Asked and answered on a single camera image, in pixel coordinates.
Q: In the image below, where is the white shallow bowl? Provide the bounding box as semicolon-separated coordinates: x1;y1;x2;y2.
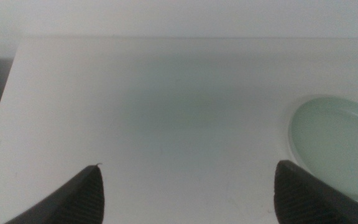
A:
285;94;358;208

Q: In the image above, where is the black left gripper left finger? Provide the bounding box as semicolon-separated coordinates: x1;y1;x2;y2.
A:
4;164;106;224

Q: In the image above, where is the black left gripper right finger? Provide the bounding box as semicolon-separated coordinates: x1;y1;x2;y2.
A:
273;159;358;224

